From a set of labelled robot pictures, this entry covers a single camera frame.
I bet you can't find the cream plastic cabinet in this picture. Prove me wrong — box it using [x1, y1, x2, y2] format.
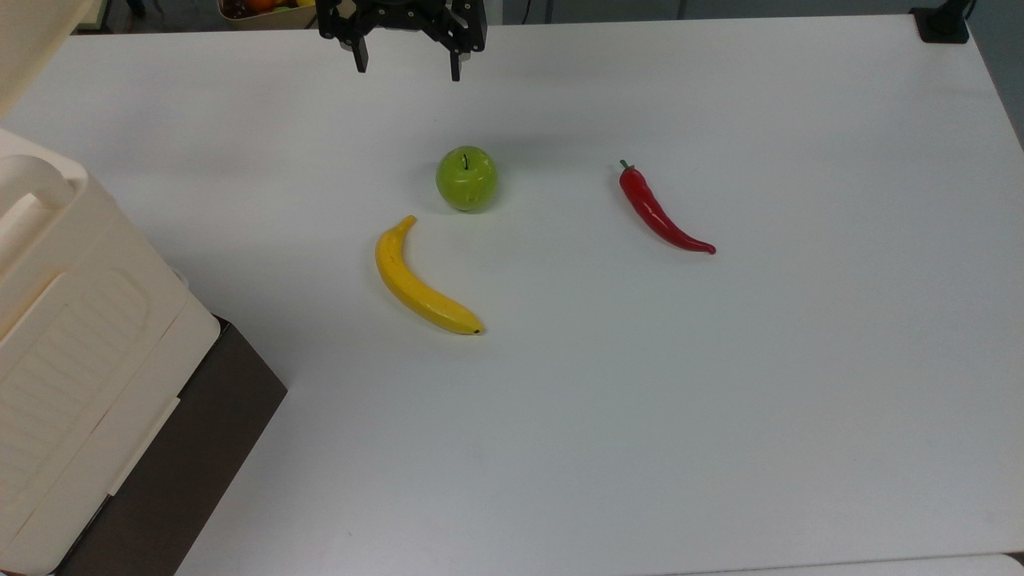
[0, 128, 222, 576]

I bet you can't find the cream cabinet door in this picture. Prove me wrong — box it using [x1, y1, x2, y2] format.
[0, 0, 94, 118]

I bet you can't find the bowl of fruit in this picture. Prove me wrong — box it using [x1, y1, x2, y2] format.
[218, 0, 321, 31]

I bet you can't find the green apple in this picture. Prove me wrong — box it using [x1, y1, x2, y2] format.
[435, 145, 498, 213]

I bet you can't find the yellow banana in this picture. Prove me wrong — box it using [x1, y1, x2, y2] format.
[375, 214, 486, 336]

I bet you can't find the black clamp mount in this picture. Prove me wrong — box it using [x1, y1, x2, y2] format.
[910, 0, 975, 44]

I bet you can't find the red chili pepper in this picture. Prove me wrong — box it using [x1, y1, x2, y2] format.
[618, 159, 718, 255]

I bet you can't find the dark brown base board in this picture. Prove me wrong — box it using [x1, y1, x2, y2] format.
[50, 316, 288, 576]

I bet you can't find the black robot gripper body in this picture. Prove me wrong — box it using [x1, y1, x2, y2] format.
[316, 0, 487, 55]

